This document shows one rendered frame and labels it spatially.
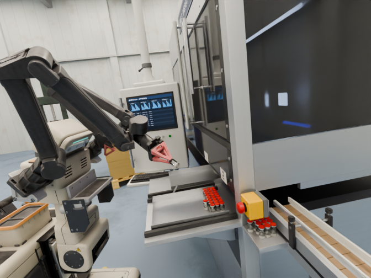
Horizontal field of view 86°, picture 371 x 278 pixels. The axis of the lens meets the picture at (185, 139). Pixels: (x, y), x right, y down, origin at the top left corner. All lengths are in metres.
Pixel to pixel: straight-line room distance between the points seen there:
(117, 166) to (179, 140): 2.16
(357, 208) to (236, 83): 0.79
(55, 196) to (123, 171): 2.68
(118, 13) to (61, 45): 2.83
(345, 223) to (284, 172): 0.42
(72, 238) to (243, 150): 0.88
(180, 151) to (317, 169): 1.09
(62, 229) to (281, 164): 1.02
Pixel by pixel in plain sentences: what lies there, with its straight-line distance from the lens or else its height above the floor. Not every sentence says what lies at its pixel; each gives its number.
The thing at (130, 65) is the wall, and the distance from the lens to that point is 10.02.
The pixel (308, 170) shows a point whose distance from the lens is 0.96.
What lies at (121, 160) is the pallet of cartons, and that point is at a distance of 3.69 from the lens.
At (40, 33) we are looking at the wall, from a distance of 11.13.
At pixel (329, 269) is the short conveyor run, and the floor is 0.93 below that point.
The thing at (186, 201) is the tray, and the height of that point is 0.88.
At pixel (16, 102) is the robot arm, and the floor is 1.46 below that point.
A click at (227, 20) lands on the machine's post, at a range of 0.77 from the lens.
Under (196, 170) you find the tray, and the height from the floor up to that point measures 0.89.
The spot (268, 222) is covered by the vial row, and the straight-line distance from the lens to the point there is 0.86.
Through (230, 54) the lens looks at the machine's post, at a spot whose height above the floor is 1.54.
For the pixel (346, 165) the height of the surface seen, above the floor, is 1.05.
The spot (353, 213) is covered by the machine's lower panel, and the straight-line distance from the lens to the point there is 1.20.
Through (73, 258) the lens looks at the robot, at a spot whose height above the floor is 0.73.
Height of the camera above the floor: 1.42
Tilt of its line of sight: 12 degrees down
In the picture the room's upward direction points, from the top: 8 degrees counter-clockwise
